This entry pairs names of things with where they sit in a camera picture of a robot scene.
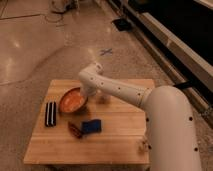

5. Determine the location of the orange ceramic bowl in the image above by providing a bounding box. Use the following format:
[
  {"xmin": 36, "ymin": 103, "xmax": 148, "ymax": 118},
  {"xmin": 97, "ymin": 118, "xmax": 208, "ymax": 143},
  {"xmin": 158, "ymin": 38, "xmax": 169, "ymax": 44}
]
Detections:
[{"xmin": 59, "ymin": 87, "xmax": 88, "ymax": 114}]

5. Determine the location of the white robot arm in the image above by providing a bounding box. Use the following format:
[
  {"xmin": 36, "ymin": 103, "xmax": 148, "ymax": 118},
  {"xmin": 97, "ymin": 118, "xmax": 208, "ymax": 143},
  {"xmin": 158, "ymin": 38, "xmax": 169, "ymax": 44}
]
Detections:
[{"xmin": 79, "ymin": 63, "xmax": 202, "ymax": 171}]

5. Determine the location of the blue rectangular sponge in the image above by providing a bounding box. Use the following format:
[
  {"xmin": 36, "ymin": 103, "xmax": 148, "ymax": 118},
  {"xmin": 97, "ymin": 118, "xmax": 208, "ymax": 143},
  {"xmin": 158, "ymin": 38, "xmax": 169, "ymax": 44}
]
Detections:
[{"xmin": 81, "ymin": 119, "xmax": 102, "ymax": 134}]

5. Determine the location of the black striped rectangular block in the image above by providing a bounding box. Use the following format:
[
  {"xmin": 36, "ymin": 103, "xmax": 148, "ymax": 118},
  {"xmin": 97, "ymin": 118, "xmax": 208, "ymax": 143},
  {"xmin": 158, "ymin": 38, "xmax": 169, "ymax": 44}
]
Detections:
[{"xmin": 45, "ymin": 101, "xmax": 57, "ymax": 127}]

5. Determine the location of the brown wooden object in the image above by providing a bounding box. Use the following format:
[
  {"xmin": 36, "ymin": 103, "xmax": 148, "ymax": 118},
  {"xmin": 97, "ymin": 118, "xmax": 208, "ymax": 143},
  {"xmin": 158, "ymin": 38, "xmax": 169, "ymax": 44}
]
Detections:
[{"xmin": 68, "ymin": 122, "xmax": 83, "ymax": 138}]

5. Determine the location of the blue tape cross mark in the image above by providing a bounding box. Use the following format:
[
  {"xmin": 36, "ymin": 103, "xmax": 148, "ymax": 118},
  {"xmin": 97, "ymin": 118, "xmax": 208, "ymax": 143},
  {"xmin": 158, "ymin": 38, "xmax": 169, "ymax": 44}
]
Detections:
[{"xmin": 100, "ymin": 48, "xmax": 113, "ymax": 56}]

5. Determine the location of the wooden table top board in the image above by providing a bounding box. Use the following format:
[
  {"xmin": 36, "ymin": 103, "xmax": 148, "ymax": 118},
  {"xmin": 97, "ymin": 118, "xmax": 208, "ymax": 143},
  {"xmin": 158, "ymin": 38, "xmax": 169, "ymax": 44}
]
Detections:
[{"xmin": 23, "ymin": 78, "xmax": 156, "ymax": 166}]

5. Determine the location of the black floor plate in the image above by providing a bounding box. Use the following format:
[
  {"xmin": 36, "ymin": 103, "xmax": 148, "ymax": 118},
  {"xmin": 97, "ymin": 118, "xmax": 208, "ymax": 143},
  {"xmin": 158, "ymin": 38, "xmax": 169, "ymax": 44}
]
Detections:
[{"xmin": 112, "ymin": 18, "xmax": 132, "ymax": 31}]

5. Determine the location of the small tan object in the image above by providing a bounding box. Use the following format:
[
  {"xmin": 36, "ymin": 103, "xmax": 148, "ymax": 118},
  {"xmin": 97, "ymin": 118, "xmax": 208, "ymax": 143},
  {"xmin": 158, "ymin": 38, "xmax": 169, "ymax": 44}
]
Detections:
[{"xmin": 139, "ymin": 140, "xmax": 148, "ymax": 153}]

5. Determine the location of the white machine base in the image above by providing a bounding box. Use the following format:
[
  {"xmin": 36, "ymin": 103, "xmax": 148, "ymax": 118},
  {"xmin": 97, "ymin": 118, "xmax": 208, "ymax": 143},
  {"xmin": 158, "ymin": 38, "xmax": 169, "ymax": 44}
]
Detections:
[{"xmin": 49, "ymin": 0, "xmax": 79, "ymax": 13}]

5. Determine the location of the long counter rail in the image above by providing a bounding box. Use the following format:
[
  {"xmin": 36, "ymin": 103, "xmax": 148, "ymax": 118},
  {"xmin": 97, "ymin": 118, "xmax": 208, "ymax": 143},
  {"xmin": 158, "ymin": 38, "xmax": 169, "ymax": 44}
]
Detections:
[{"xmin": 96, "ymin": 0, "xmax": 213, "ymax": 128}]

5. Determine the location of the black handle on rail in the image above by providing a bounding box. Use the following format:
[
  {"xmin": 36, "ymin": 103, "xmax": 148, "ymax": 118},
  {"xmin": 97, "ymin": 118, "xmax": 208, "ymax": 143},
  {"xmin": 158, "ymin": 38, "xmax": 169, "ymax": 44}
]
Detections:
[{"xmin": 173, "ymin": 81, "xmax": 193, "ymax": 90}]

